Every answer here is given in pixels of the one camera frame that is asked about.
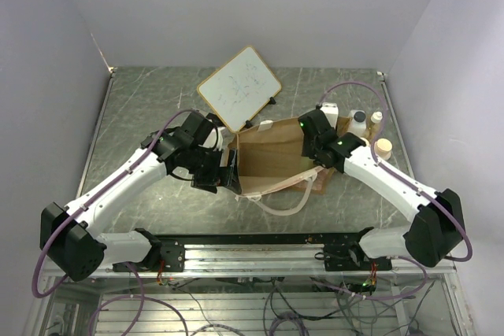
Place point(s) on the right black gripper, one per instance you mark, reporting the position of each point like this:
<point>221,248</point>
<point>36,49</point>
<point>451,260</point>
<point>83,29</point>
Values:
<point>307,149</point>

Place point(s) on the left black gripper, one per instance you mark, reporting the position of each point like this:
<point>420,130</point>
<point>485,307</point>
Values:
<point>220,175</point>

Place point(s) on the white square bottle black cap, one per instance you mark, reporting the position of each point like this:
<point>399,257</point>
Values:
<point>358,123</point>

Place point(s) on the clear yellow liquid bottle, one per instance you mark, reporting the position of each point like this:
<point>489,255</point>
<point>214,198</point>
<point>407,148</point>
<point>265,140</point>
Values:
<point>375,123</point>

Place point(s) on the cream bottle peach cap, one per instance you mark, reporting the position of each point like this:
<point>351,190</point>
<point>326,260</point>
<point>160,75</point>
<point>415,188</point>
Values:
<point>383,148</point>

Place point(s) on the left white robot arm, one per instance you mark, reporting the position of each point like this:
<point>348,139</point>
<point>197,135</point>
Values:
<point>74,236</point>

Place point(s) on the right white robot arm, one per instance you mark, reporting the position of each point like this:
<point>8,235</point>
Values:
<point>435,218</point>

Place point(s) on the small yellow-framed whiteboard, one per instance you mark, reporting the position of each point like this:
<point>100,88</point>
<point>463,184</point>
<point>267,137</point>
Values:
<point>240,89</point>

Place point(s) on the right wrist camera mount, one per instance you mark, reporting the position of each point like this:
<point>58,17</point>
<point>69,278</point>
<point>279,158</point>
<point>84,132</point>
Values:
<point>331,111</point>

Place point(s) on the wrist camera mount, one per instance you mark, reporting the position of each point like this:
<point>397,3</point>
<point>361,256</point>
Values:
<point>219,137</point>
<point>331,111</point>

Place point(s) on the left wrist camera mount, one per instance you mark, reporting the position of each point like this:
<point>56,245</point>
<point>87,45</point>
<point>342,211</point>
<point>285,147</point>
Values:
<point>219,137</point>

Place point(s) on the aluminium mounting rail frame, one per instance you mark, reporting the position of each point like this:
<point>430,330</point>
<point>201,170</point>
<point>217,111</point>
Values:
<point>232,255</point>

